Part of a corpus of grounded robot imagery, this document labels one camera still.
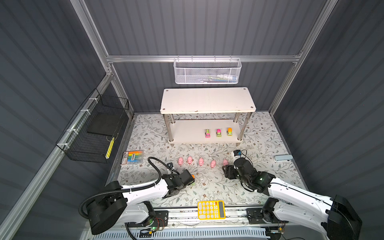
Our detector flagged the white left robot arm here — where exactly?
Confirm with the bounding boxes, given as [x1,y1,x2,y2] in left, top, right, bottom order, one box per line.
[78,170,195,235]

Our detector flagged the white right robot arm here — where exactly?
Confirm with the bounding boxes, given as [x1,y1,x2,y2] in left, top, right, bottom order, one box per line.
[222,158,363,240]

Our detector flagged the white two-tier shelf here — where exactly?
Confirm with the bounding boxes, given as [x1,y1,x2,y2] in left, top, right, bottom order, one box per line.
[160,87,257,145]

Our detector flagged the light blue case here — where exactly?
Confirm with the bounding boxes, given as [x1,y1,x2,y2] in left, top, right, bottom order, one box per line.
[274,155,293,162]

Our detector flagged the yellow calculator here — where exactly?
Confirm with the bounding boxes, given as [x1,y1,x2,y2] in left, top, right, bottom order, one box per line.
[198,201,226,221]

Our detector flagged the colourful marker pack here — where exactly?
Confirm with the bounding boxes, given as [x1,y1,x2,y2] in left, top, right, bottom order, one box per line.
[121,150,144,165]

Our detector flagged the yellow green highlighter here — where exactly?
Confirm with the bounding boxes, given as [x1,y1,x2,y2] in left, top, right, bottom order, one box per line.
[105,137,115,160]

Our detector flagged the pens in white basket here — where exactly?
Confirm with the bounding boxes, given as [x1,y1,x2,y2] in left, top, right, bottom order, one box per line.
[199,75,239,84]

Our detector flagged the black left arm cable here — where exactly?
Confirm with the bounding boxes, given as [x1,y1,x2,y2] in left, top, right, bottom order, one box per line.
[78,156,181,220]

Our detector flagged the black wire wall basket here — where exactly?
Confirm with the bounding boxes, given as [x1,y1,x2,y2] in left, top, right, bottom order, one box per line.
[57,90,132,164]

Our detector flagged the white wire wall basket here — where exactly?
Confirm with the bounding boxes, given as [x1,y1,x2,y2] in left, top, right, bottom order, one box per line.
[173,57,242,85]

